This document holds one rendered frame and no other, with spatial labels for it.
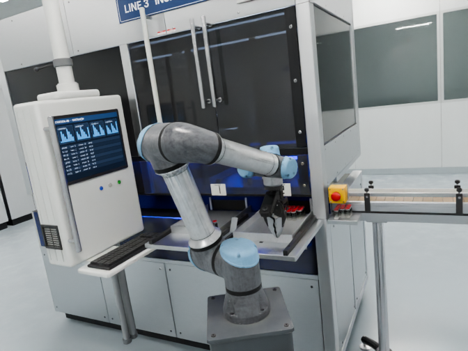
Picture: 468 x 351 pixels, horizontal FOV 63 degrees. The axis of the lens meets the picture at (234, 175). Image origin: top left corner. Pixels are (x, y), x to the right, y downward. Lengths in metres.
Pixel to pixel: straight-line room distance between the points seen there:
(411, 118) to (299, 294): 4.62
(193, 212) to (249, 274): 0.26
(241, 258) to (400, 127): 5.29
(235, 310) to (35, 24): 2.04
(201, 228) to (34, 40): 1.79
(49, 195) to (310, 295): 1.29
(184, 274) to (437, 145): 4.78
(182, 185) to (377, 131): 5.33
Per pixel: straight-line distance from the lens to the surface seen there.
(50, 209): 1.89
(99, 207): 1.99
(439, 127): 6.27
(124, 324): 2.38
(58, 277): 3.07
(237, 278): 1.20
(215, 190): 1.95
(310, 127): 1.70
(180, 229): 1.81
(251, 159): 1.17
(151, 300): 2.52
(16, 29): 2.81
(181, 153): 1.04
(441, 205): 1.82
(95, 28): 2.32
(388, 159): 6.37
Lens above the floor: 1.47
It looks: 12 degrees down
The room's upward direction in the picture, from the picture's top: 7 degrees counter-clockwise
